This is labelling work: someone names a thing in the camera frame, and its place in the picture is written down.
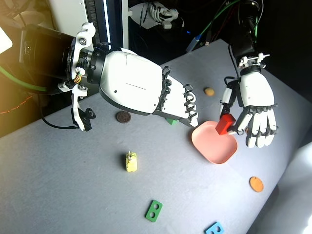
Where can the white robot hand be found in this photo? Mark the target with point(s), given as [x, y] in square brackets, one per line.
[256, 90]
[131, 80]

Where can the red wooden block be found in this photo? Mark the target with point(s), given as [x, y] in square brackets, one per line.
[225, 124]

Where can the green wooden block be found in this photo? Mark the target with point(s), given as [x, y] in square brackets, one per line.
[171, 121]

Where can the pink square plate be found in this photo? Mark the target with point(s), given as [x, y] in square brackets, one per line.
[214, 148]

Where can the spare white robot hand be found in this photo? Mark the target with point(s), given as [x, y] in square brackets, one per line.
[163, 13]

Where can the green two-hole brick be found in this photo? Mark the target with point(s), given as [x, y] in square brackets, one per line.
[150, 215]

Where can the blue two-hole brick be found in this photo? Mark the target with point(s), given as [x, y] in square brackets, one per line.
[214, 229]

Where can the dark chocolate sandwich cookie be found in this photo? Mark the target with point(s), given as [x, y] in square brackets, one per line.
[123, 117]

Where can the round tan biscuit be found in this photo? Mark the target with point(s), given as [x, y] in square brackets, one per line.
[209, 91]

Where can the blue USB plug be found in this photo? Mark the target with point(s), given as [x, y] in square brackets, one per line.
[194, 44]

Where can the yellow toy corn piece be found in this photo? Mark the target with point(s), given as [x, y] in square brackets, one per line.
[131, 163]

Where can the white robot torso column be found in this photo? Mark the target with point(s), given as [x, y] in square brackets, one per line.
[70, 17]

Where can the round brown waffle cookie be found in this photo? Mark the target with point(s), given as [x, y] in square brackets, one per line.
[256, 184]

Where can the grey table cloth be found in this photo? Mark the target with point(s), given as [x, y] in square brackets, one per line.
[73, 182]

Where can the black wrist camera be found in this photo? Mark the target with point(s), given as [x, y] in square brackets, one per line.
[86, 122]

